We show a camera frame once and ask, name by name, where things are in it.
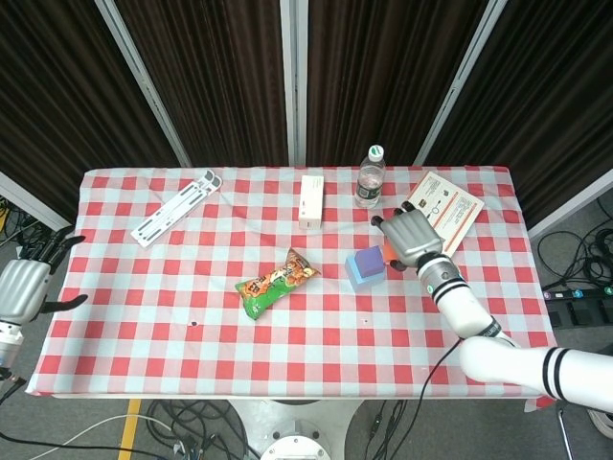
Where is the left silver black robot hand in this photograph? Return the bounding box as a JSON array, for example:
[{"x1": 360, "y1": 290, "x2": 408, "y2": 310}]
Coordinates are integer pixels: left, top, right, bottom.
[{"x1": 0, "y1": 228, "x2": 90, "y2": 325}]

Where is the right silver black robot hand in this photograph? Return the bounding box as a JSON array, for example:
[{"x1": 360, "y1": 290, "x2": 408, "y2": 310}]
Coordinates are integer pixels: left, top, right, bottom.
[{"x1": 371, "y1": 200, "x2": 444, "y2": 272}]

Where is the purple cube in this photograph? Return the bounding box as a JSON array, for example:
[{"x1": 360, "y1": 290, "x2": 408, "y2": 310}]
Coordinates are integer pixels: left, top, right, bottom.
[{"x1": 356, "y1": 245, "x2": 386, "y2": 280}]

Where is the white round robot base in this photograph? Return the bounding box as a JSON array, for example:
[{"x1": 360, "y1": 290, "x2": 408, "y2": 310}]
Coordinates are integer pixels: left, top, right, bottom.
[{"x1": 229, "y1": 397, "x2": 365, "y2": 460}]

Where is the flat white orange product box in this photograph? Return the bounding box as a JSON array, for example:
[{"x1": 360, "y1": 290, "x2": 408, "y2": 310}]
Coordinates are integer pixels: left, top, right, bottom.
[{"x1": 404, "y1": 171, "x2": 486, "y2": 259}]

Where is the large light blue cube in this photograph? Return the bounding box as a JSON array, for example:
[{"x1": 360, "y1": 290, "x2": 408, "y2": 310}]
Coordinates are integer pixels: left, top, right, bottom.
[{"x1": 345, "y1": 253, "x2": 387, "y2": 294}]

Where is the clear plastic water bottle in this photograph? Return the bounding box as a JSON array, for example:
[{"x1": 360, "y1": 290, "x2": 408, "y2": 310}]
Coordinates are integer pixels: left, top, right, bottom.
[{"x1": 353, "y1": 144, "x2": 387, "y2": 209}]

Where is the small white carton box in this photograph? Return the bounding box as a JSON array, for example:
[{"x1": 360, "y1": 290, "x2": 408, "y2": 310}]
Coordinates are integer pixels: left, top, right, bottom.
[{"x1": 297, "y1": 174, "x2": 326, "y2": 231}]

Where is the green orange snack bag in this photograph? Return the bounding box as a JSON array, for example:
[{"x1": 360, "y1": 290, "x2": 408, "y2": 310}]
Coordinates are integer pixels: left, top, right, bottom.
[{"x1": 234, "y1": 247, "x2": 321, "y2": 321}]

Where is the red white checkered tablecloth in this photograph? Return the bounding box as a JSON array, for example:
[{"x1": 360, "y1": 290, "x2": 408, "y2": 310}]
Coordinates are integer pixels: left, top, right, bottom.
[{"x1": 28, "y1": 165, "x2": 556, "y2": 402}]

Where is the white folding laptop stand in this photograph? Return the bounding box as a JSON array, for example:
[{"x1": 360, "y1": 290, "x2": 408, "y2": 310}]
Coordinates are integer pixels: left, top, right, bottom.
[{"x1": 130, "y1": 169, "x2": 224, "y2": 249}]

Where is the black floor cable bundle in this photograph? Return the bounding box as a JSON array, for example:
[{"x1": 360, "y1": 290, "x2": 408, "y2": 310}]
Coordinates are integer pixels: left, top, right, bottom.
[
  {"x1": 143, "y1": 400, "x2": 262, "y2": 460},
  {"x1": 535, "y1": 195, "x2": 613, "y2": 291},
  {"x1": 0, "y1": 194, "x2": 54, "y2": 263}
]

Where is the white aluminium partition rail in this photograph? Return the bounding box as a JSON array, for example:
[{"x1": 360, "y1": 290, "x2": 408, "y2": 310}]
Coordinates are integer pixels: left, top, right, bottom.
[
  {"x1": 0, "y1": 171, "x2": 77, "y2": 241},
  {"x1": 526, "y1": 171, "x2": 613, "y2": 241}
]

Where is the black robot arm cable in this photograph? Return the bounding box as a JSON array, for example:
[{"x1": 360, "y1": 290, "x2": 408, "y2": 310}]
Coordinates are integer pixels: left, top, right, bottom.
[{"x1": 414, "y1": 337, "x2": 465, "y2": 460}]

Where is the white aluminium partition post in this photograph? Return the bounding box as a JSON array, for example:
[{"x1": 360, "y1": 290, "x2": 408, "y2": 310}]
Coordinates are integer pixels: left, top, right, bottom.
[
  {"x1": 94, "y1": 0, "x2": 193, "y2": 168},
  {"x1": 280, "y1": 0, "x2": 308, "y2": 168},
  {"x1": 414, "y1": 0, "x2": 509, "y2": 167}
]

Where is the white floor cable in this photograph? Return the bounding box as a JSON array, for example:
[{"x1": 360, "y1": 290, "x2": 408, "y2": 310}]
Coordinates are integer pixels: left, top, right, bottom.
[{"x1": 28, "y1": 414, "x2": 173, "y2": 460}]

